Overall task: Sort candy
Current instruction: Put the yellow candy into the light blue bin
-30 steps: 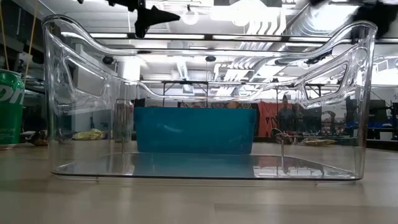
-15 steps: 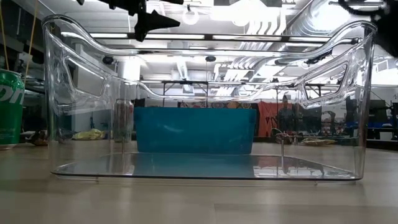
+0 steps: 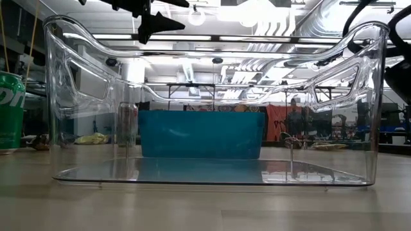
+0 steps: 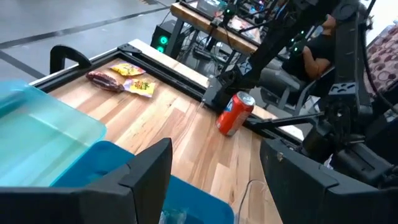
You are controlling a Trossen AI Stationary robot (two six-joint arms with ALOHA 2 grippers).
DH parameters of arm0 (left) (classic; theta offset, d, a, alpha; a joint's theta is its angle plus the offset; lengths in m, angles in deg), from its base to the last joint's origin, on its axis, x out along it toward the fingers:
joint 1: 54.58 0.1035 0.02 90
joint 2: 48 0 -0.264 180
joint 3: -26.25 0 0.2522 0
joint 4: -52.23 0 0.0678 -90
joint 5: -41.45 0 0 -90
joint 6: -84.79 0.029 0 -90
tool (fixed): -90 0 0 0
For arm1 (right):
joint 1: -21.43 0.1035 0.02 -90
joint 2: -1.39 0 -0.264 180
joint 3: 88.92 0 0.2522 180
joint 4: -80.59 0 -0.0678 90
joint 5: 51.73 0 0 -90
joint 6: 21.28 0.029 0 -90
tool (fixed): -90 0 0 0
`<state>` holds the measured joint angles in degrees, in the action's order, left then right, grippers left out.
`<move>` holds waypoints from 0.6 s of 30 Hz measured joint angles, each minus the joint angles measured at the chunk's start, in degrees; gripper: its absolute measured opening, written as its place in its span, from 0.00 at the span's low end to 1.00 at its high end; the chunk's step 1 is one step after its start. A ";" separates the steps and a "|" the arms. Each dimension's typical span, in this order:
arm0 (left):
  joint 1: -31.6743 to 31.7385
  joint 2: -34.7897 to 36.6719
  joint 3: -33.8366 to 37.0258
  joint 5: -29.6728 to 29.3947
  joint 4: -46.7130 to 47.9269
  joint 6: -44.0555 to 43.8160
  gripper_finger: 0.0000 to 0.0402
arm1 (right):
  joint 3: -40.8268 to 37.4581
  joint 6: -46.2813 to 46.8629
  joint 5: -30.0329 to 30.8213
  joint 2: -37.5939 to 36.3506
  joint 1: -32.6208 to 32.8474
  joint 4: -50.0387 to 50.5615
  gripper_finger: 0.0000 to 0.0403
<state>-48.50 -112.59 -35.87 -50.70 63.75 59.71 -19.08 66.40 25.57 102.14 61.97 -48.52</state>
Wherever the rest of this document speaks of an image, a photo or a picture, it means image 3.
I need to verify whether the silver ventilation duct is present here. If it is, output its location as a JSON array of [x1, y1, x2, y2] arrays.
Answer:
[[295, 0, 344, 36]]

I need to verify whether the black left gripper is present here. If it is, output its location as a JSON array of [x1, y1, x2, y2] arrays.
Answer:
[[78, 0, 190, 45]]

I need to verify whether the clear plastic bin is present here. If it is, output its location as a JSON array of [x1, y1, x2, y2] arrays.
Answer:
[[42, 14, 390, 189]]

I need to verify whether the ceiling light strip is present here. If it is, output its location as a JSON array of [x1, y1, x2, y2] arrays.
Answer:
[[297, 37, 341, 44], [220, 35, 292, 42], [92, 33, 132, 40], [139, 34, 212, 41]]

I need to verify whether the person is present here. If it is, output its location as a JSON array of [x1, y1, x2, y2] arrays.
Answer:
[[285, 98, 304, 137]]

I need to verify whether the blue plastic bin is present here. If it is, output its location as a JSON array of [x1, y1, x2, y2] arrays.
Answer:
[[137, 110, 266, 160]]

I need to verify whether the orange cloth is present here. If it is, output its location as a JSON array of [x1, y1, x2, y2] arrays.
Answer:
[[265, 104, 303, 142]]

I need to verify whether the yellow candy pack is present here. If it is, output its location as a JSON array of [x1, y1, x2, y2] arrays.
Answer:
[[310, 142, 349, 151], [74, 132, 110, 145]]

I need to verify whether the black metal rack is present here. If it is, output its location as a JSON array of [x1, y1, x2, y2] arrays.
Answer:
[[166, 82, 216, 112]]

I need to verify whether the round white ceiling lamp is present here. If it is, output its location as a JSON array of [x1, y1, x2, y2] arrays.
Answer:
[[188, 9, 206, 27]]

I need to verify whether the silver soda can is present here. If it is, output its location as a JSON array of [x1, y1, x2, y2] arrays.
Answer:
[[117, 101, 139, 148]]

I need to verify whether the green soda can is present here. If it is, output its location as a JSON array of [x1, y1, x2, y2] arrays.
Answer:
[[0, 70, 26, 155]]

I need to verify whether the blue topped table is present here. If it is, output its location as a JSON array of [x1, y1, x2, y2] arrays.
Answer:
[[378, 102, 411, 145]]

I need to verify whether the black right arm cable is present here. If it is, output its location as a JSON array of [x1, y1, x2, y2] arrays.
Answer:
[[342, 0, 411, 58]]

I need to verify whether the brown chocolate bar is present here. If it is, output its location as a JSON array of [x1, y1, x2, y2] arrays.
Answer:
[[27, 133, 51, 151]]

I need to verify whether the patterned cloth banner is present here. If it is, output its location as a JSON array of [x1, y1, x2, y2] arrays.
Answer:
[[184, 104, 267, 112]]

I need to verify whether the yellow hanging cord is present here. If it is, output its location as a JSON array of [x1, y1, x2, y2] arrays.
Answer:
[[24, 0, 40, 80], [0, 0, 10, 73]]

